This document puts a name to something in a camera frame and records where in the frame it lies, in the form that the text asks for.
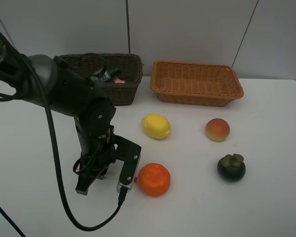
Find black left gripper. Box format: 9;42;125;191
75;134;142;196

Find orange tangerine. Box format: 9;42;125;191
137;163;171;197

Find yellow lemon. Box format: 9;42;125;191
142;113;171;140

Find pink bottle white cap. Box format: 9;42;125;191
114;77;125;84

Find dark grey square bottle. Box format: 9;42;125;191
90;67;120;83

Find red-yellow peach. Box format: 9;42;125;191
205;118;230;143

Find dark mangosteen green calyx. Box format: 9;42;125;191
217;154;246;182

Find white marker pink caps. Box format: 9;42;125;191
73;163;138;183

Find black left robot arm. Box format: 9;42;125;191
0;32;141;195

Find dark brown wicker basket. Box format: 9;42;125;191
59;53;143;106

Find orange wicker basket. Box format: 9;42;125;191
150;60;244;107

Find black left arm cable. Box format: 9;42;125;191
0;24;128;237

